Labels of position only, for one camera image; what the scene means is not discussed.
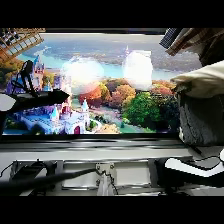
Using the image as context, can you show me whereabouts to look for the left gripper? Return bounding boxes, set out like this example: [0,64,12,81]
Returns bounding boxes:
[39,89,71,106]

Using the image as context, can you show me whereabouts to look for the cream pants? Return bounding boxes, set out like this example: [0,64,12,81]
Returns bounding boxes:
[169,59,224,100]

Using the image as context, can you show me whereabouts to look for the heap of clothes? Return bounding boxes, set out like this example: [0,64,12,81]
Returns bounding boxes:
[165,28,224,67]

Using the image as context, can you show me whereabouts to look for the grey garment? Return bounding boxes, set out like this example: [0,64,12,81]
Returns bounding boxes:
[177,90,224,147]

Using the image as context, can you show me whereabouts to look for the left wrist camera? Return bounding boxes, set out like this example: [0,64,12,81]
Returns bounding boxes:
[19,59,38,97]

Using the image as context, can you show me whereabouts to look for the black cable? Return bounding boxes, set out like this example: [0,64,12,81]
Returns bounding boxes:
[0,167,99,195]

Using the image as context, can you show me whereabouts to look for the silver frame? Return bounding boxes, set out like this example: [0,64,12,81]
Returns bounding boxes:
[0,137,224,197]

